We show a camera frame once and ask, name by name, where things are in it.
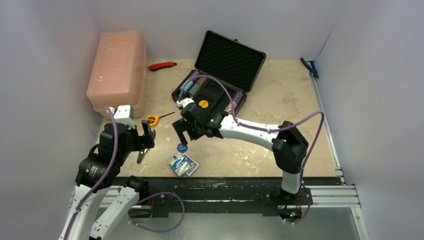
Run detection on yellow big blind button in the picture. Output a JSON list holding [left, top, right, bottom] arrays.
[[198, 100, 210, 109]]

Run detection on blue small blind button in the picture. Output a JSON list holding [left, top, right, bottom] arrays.
[[177, 143, 188, 153]]

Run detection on orange blue poker chip roll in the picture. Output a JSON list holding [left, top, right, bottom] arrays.
[[224, 101, 237, 115]]

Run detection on blue Texas Hold'em card box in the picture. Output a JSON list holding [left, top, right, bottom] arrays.
[[168, 153, 191, 177]]

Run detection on purple black poker chip roll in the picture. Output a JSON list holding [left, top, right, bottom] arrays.
[[232, 91, 244, 104]]

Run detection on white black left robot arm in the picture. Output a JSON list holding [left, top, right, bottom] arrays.
[[59, 105, 156, 240]]

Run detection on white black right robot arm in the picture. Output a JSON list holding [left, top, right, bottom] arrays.
[[172, 98, 309, 204]]

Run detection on black poker set case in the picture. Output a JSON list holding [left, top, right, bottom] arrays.
[[171, 30, 267, 113]]

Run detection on yellow tape measure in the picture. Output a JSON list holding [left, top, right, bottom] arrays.
[[146, 112, 175, 127]]

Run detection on blue backed playing card deck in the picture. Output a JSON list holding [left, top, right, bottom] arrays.
[[182, 153, 199, 177]]

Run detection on green blue poker chip roll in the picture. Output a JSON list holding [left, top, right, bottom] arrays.
[[188, 83, 202, 97]]

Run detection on brown black poker chip roll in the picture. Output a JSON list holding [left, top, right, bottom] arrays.
[[197, 76, 208, 86]]

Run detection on light blue poker chip roll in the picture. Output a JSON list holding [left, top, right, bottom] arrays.
[[180, 81, 193, 94]]

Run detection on lavender poker chip roll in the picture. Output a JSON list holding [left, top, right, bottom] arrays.
[[189, 71, 200, 81]]

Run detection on red utility knife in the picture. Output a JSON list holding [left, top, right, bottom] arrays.
[[148, 61, 177, 72]]

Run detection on pink translucent plastic storage box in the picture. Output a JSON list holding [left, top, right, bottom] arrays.
[[86, 30, 148, 118]]

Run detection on black grey wire stripper pliers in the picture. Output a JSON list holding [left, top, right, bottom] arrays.
[[136, 148, 149, 164]]

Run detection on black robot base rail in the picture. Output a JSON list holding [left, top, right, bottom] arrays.
[[109, 176, 342, 219]]

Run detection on blue handled pliers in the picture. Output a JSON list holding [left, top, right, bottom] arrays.
[[300, 57, 319, 79]]

